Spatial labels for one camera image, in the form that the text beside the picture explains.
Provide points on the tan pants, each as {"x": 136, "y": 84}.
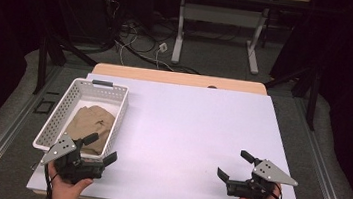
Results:
{"x": 92, "y": 120}

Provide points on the white perforated plastic basket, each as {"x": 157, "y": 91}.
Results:
{"x": 58, "y": 110}

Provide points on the black metal stand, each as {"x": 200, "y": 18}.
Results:
{"x": 313, "y": 98}
{"x": 41, "y": 64}

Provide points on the black square floor frame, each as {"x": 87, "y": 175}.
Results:
{"x": 37, "y": 106}

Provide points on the dark equipment cabinet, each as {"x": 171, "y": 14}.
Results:
{"x": 84, "y": 11}

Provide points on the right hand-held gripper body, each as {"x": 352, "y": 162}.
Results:
{"x": 248, "y": 190}

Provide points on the white power plug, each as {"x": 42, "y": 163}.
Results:
{"x": 163, "y": 47}

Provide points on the metal floor rail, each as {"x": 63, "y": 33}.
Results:
{"x": 326, "y": 177}
{"x": 5, "y": 140}

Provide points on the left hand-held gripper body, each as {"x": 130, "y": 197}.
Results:
{"x": 72, "y": 168}

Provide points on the person's left hand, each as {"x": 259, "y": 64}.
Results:
{"x": 66, "y": 194}

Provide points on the wooden table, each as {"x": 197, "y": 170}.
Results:
{"x": 167, "y": 77}

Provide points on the white desk with metal legs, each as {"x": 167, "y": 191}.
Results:
{"x": 179, "y": 29}

